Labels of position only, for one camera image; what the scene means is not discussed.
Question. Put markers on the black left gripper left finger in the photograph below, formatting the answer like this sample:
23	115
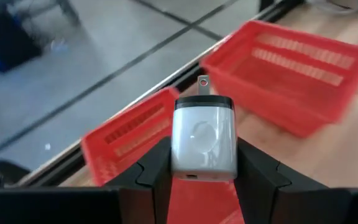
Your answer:
148	186

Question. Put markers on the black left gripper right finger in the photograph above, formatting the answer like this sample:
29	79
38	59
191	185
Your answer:
259	193

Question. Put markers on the white charger black top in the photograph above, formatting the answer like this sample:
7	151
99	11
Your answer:
204	140

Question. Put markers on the red plastic basket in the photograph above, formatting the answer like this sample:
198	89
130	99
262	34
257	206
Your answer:
291	102
126	140

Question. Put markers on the dark blue floor equipment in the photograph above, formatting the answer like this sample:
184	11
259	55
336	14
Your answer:
8	40

